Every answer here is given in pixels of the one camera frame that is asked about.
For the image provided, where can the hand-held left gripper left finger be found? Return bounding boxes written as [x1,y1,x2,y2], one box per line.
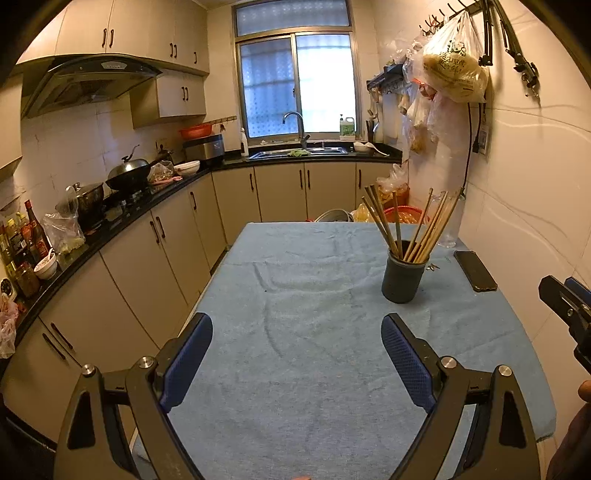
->
[54,312,214,480]

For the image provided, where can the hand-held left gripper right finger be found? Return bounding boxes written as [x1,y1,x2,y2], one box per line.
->
[381,313,541,480]

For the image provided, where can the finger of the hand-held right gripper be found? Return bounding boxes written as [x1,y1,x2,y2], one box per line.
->
[539,275,591,370]
[564,277,591,313]

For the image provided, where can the black plastic cup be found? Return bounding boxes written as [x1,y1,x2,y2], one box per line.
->
[381,240,431,304]

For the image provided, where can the bunch of wooden chopsticks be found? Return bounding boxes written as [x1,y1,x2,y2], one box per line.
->
[361,185,462,265]

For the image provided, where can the person's right forearm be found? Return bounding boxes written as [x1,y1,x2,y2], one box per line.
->
[547,402,591,480]

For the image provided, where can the black smartphone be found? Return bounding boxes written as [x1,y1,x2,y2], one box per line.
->
[453,250,498,292]

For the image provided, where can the blue towel table cloth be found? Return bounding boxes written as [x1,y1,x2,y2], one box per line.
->
[131,222,557,480]

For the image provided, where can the clear glass pitcher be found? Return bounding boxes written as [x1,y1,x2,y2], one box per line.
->
[436,194,462,248]

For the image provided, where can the red plastic basket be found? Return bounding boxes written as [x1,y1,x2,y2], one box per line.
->
[383,206,431,225]

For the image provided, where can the yellow plastic bag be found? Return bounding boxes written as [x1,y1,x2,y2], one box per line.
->
[351,203,384,223]

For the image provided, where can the white mortar bowl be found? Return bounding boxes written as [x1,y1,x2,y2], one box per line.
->
[34,253,59,280]

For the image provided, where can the gas stove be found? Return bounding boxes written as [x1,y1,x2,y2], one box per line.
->
[78,187,153,232]

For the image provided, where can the clear crumpled plastic bag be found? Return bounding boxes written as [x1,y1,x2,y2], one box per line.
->
[44,212,87,254]

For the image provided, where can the clear bag of food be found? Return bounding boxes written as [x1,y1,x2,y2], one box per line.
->
[376,161,410,208]

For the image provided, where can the pink plastic bag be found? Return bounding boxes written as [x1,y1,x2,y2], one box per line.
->
[0,293,19,358]

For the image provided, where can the steel cooking pot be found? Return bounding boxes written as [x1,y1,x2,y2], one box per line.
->
[65,182,106,219]

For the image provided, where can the plastic bag of food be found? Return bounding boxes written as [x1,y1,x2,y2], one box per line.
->
[148,161,175,184]

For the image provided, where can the beige lower cabinets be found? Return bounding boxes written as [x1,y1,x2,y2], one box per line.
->
[0,161,398,444]

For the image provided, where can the black wok with lid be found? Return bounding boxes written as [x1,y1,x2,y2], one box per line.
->
[106,145,152,191]

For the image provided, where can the group of condiment bottles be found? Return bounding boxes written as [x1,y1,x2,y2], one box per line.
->
[0,199,51,298]

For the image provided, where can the black kitchen countertop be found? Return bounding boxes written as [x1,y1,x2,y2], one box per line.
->
[0,147,402,370]

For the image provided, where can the steel countertop appliance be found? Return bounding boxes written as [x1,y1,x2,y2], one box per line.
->
[184,135,225,162]

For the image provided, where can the hanging clear plastic bag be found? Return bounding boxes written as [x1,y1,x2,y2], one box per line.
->
[426,91,472,140]

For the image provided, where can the steel kitchen sink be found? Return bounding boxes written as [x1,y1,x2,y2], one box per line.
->
[249,147,348,160]

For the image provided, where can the red plastic basin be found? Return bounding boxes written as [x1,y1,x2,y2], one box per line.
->
[179,124,215,140]

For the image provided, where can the hanging yellow-filled plastic bag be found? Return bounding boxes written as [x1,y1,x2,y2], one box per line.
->
[422,11,489,103]

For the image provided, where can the steel sink faucet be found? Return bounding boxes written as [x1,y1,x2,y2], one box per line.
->
[283,112,311,148]

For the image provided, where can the black range hood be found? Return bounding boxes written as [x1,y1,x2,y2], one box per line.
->
[21,54,163,120]

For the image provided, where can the kitchen window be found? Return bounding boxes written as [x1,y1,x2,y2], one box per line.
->
[232,0,358,144]

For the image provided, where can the black power cable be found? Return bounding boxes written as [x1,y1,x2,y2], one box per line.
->
[459,102,477,199]

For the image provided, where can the small beige wall cabinet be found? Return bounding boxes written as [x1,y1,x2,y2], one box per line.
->
[130,74,207,129]

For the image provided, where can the wall shelf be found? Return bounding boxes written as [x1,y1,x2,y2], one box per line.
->
[367,65,409,95]

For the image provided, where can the black wall hook rack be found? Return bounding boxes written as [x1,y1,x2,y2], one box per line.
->
[420,0,483,35]

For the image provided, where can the beige upper wall cabinets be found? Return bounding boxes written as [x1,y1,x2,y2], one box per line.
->
[14,0,211,77]

